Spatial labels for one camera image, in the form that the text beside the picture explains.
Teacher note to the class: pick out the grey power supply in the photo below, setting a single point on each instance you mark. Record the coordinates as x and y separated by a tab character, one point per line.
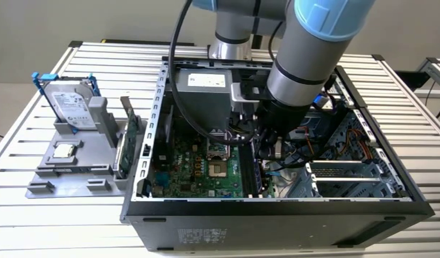
197	104

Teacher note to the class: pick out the thin metal locking lever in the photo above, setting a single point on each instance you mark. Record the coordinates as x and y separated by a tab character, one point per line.
228	151

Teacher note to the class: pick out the grey parts rack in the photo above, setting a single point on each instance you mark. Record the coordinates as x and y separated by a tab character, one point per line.
93	150

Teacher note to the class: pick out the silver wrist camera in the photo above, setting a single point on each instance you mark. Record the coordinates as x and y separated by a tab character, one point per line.
321	100
239	94

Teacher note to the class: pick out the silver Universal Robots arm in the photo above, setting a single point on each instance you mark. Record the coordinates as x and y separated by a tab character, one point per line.
302	67

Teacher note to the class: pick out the black table corner cap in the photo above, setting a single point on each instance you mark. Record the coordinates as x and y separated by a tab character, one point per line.
74	44
377	57

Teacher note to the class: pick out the CPU socket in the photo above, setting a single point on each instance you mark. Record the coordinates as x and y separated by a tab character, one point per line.
218	168

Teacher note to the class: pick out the green graphics card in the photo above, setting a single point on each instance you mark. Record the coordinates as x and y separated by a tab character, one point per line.
127	150

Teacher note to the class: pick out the black RAM slot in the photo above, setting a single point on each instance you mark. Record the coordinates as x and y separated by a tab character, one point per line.
243	172
247	172
251	177

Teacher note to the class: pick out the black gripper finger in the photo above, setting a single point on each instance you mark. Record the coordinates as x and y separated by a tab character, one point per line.
276	147

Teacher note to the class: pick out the black rectangular object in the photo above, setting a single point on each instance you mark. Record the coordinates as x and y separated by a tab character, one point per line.
410	79

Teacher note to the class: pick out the green motherboard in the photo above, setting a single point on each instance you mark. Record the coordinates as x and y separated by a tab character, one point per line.
183	172

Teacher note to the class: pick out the aluminium frame table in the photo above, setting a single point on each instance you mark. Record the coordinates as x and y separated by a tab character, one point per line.
436	67

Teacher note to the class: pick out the black PC case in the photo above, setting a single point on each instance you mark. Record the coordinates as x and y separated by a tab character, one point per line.
240	228

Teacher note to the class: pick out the hard disk in blue carrier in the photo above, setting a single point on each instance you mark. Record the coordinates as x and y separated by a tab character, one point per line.
69	104

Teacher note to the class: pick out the silver CPU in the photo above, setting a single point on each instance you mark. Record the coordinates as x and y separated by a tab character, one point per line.
64	150

